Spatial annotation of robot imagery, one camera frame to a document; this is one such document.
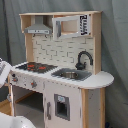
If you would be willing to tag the stove knob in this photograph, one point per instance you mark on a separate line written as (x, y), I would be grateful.
(33, 84)
(14, 79)

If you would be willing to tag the white cabinet door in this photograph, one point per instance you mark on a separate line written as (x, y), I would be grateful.
(62, 106)

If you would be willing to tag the grey toy sink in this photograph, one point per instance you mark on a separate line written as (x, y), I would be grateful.
(72, 74)

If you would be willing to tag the black toy stovetop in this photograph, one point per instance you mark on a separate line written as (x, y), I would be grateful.
(36, 67)

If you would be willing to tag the right stove knob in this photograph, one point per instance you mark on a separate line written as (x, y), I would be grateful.
(33, 84)

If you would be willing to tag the wooden toy kitchen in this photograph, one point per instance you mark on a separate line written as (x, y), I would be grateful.
(62, 53)

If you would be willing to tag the black toy faucet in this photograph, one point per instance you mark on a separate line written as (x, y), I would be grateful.
(81, 65)

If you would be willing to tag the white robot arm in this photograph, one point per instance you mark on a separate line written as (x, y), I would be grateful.
(7, 121)

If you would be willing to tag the left stove knob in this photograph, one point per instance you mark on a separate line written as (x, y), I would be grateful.
(14, 79)

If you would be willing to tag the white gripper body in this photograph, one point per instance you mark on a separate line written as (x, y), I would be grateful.
(5, 68)

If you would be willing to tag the grey range hood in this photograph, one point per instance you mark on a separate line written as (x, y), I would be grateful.
(38, 27)

